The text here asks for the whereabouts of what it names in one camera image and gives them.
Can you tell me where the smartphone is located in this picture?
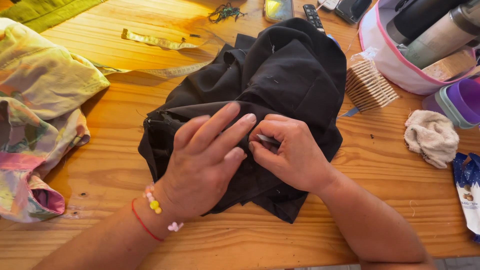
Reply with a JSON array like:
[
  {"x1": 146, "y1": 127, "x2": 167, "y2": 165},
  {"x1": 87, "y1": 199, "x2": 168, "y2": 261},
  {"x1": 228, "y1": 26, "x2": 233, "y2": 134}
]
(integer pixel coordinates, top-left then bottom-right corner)
[{"x1": 263, "y1": 0, "x2": 296, "y2": 23}]

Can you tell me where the black bottle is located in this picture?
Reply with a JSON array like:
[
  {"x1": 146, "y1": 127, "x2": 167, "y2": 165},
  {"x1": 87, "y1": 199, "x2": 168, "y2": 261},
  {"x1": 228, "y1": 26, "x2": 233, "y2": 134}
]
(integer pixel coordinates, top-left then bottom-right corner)
[{"x1": 386, "y1": 0, "x2": 470, "y2": 47}]

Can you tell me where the pastel floral fabric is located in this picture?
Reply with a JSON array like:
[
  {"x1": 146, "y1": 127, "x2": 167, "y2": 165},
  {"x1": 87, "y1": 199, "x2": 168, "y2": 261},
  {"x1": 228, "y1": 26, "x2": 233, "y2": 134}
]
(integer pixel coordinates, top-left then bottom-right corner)
[{"x1": 0, "y1": 17, "x2": 111, "y2": 224}]

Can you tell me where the steel thermos flask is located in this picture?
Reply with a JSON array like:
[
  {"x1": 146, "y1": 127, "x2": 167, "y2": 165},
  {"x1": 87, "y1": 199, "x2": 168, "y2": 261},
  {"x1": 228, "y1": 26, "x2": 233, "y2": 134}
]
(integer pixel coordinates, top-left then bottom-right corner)
[{"x1": 402, "y1": 0, "x2": 480, "y2": 70}]

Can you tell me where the beige terry cloth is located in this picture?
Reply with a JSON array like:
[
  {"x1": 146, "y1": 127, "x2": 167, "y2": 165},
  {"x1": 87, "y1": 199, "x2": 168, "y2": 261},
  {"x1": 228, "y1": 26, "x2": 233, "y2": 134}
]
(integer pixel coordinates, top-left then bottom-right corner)
[{"x1": 403, "y1": 109, "x2": 460, "y2": 169}]

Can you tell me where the black fabric garment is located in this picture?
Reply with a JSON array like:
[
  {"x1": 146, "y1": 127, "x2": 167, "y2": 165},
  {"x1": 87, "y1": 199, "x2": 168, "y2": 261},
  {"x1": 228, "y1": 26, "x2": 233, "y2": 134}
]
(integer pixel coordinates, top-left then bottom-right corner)
[{"x1": 137, "y1": 17, "x2": 347, "y2": 224}]

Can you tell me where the person's right hand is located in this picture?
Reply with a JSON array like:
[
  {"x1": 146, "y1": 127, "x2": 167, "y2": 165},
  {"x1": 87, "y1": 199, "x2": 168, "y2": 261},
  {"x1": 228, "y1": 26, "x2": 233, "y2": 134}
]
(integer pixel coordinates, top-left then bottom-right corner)
[{"x1": 248, "y1": 114, "x2": 337, "y2": 194}]

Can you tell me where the yellow measuring tape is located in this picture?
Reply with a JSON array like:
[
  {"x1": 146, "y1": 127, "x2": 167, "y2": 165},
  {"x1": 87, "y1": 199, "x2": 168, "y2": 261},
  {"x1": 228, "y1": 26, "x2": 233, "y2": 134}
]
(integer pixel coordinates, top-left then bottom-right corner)
[{"x1": 90, "y1": 28, "x2": 221, "y2": 79}]

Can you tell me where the red string bracelet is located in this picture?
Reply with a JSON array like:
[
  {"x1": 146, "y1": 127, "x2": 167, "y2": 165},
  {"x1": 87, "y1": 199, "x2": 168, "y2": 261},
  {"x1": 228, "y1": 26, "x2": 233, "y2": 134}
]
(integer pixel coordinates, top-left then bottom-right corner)
[{"x1": 131, "y1": 198, "x2": 165, "y2": 242}]

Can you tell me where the clear packet of crackers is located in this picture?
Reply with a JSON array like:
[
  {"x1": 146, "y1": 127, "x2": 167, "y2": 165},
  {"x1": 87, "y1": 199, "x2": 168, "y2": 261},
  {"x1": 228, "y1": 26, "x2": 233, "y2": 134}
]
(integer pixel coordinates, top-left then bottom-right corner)
[{"x1": 344, "y1": 46, "x2": 400, "y2": 113}]

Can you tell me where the blue snack bag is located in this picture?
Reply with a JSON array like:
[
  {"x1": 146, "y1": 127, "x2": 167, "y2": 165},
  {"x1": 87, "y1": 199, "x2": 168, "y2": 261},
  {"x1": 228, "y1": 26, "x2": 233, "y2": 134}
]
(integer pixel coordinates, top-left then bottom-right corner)
[{"x1": 452, "y1": 151, "x2": 480, "y2": 243}]

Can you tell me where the person's left hand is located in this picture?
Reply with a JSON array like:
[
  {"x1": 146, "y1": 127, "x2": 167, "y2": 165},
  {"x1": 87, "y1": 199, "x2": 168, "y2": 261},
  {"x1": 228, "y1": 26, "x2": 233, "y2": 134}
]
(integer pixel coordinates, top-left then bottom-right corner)
[{"x1": 155, "y1": 101, "x2": 257, "y2": 223}]

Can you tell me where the colourful bead bracelet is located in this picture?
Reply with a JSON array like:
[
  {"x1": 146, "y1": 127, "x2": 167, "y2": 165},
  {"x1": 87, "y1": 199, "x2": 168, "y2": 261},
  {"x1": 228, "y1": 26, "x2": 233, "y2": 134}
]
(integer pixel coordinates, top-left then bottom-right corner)
[{"x1": 142, "y1": 182, "x2": 185, "y2": 232}]

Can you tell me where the white bag with pink trim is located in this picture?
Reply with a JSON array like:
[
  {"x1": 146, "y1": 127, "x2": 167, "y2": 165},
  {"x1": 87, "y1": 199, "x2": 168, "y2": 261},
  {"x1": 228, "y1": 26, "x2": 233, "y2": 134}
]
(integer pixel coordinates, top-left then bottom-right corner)
[{"x1": 358, "y1": 0, "x2": 480, "y2": 96}]

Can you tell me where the green fabric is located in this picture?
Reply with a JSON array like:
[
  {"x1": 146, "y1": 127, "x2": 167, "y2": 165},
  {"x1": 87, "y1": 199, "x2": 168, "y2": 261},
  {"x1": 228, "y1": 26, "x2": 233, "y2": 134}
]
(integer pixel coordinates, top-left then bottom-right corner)
[{"x1": 0, "y1": 0, "x2": 106, "y2": 34}]

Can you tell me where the speckled tan box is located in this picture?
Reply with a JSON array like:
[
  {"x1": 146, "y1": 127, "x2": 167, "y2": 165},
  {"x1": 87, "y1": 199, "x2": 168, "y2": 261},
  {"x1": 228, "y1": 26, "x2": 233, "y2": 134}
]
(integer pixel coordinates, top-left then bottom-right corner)
[{"x1": 421, "y1": 49, "x2": 478, "y2": 83}]

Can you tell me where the black device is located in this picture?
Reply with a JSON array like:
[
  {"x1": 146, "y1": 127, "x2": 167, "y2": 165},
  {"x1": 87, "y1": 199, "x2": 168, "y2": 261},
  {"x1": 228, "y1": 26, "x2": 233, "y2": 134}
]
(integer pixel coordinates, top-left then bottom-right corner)
[{"x1": 334, "y1": 0, "x2": 373, "y2": 25}]

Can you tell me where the black remote control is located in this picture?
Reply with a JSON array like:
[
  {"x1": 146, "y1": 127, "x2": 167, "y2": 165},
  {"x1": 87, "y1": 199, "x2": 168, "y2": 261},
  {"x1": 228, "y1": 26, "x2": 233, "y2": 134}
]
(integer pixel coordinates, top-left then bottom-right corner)
[{"x1": 302, "y1": 4, "x2": 326, "y2": 35}]

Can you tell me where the purple container with grey lid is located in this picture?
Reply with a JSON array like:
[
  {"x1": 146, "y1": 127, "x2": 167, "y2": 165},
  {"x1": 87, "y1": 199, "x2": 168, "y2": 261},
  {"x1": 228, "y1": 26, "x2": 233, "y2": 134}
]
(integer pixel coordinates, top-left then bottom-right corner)
[{"x1": 421, "y1": 76, "x2": 480, "y2": 130}]

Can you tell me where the blue-grey strip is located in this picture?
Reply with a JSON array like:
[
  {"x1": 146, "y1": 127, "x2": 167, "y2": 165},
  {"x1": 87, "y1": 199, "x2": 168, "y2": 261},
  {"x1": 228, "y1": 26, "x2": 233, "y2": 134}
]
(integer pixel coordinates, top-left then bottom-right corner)
[{"x1": 336, "y1": 106, "x2": 360, "y2": 120}]

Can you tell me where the small blue object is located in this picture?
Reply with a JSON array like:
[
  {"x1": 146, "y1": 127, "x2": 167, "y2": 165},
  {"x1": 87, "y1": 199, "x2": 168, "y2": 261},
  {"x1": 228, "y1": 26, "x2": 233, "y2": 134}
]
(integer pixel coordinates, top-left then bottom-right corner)
[{"x1": 326, "y1": 33, "x2": 342, "y2": 50}]

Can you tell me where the small metal blade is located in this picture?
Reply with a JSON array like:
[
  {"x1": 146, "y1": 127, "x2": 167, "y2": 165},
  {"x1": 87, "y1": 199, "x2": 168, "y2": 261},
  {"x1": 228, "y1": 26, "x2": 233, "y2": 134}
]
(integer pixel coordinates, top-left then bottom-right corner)
[{"x1": 256, "y1": 134, "x2": 282, "y2": 146}]

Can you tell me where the dark thread tangle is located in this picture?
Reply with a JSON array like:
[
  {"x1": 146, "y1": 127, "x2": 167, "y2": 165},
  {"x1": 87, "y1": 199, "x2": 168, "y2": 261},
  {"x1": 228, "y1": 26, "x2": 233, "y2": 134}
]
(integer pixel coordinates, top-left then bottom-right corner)
[{"x1": 208, "y1": 2, "x2": 247, "y2": 24}]

